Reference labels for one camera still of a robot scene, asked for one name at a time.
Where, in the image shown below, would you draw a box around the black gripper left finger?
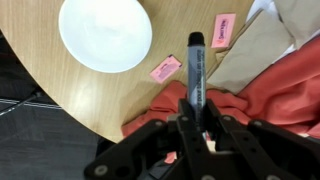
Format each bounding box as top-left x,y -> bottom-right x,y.
83,98 -> 214,180

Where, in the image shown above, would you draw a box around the white ceramic bowl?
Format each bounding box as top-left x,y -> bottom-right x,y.
58,0 -> 154,74

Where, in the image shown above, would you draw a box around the brown paper napkin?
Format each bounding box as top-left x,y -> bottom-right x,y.
206,9 -> 297,96

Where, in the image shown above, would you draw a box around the black grey marker pen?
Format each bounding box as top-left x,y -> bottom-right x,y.
186,31 -> 209,134

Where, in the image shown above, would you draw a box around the pink sweetener packet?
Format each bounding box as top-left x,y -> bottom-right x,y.
210,13 -> 237,49
148,54 -> 183,85

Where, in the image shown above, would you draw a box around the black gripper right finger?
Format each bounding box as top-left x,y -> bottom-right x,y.
203,99 -> 320,180

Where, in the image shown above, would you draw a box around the grey folded napkin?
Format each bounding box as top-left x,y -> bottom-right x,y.
273,0 -> 320,50

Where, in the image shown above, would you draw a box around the red fleece cloth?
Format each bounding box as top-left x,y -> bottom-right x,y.
120,34 -> 320,165

